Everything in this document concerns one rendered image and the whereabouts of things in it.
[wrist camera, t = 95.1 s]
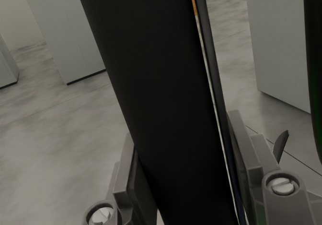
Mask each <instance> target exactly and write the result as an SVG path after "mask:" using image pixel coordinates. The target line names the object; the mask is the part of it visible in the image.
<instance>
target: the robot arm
mask: <svg viewBox="0 0 322 225"><path fill-rule="evenodd" d="M227 118H228V123H229V129H230V136H231V141H232V142H231V144H232V149H233V155H234V160H235V165H236V170H237V176H238V181H239V186H240V191H241V198H242V202H243V205H244V209H245V212H246V216H247V220H248V223H249V225H322V196H321V195H318V194H316V193H313V192H311V191H308V190H306V187H305V184H304V181H303V180H302V178H301V177H300V176H299V175H298V174H296V173H294V172H291V171H287V170H281V168H280V166H279V164H278V162H277V160H276V158H275V156H274V154H273V152H272V150H271V148H270V146H269V144H268V142H267V140H266V138H265V136H264V134H263V133H258V134H254V135H249V133H248V131H247V128H246V126H245V123H244V121H243V118H242V116H241V113H240V111H239V109H235V110H231V111H227ZM157 211H158V206H157V204H156V201H155V199H154V196H153V193H152V191H151V188H150V185H149V182H148V180H147V177H146V174H145V172H144V169H143V166H142V164H141V161H140V158H139V156H138V153H137V151H136V148H135V145H134V143H133V140H132V137H131V135H130V132H127V133H126V137H125V141H124V146H123V150H122V153H121V158H120V161H115V163H114V166H113V169H112V173H111V177H110V180H109V184H108V188H107V192H106V195H105V199H104V200H103V201H99V202H97V203H95V204H93V205H92V206H91V207H90V208H89V209H88V210H87V211H86V212H85V214H84V216H83V219H82V225H157Z"/></svg>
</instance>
